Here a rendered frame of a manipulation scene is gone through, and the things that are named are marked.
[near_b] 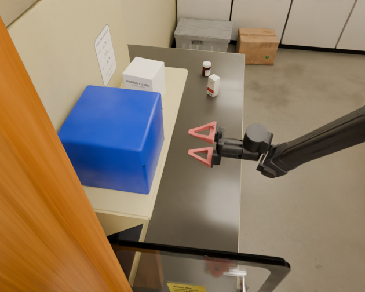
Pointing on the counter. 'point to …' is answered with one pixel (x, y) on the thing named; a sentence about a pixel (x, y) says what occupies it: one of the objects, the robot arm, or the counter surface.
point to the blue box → (115, 138)
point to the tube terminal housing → (68, 51)
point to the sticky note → (185, 288)
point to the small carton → (145, 76)
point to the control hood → (105, 194)
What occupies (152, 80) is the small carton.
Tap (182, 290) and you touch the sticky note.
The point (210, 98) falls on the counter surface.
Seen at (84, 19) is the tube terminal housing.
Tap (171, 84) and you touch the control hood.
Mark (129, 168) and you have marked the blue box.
